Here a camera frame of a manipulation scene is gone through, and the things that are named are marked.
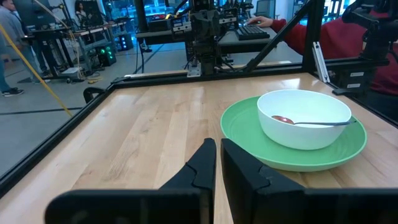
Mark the white bowl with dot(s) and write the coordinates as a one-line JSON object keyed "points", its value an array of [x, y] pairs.
{"points": [[295, 137]]}

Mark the black aluminium table frame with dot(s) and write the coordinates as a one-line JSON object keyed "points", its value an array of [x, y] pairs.
{"points": [[56, 138]]}

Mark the grey monitor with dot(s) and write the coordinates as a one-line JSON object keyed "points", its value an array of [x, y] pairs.
{"points": [[264, 7]]}

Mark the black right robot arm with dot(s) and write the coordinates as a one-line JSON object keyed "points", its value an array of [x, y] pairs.
{"points": [[206, 59]]}

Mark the black device on stand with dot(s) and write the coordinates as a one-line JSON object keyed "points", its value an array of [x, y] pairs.
{"points": [[373, 18]]}

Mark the green plate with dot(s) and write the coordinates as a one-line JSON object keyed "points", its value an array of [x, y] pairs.
{"points": [[242, 130]]}

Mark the person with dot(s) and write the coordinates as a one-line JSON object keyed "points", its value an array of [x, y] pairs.
{"points": [[342, 40], [15, 37], [3, 74], [81, 12]]}

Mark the iridescent metal spoon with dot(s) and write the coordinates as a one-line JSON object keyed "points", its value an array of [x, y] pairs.
{"points": [[281, 119]]}

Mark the black workbench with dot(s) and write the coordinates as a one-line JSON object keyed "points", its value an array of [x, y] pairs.
{"points": [[53, 34]]}

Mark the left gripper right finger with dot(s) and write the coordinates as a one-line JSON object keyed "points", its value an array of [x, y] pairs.
{"points": [[245, 186]]}

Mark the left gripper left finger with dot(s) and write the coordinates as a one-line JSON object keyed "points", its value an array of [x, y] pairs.
{"points": [[199, 174]]}

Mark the black keyboard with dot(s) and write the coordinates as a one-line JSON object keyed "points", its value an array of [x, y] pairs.
{"points": [[252, 32]]}

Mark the person's hand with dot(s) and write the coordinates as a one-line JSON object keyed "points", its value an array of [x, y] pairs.
{"points": [[259, 21]]}

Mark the silver aluminium bar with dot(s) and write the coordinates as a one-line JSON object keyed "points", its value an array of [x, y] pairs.
{"points": [[320, 62]]}

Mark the computer tower green lights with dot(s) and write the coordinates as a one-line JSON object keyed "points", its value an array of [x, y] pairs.
{"points": [[105, 56]]}

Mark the grey keyboard desk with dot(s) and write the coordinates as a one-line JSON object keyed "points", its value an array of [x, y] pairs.
{"points": [[231, 43]]}

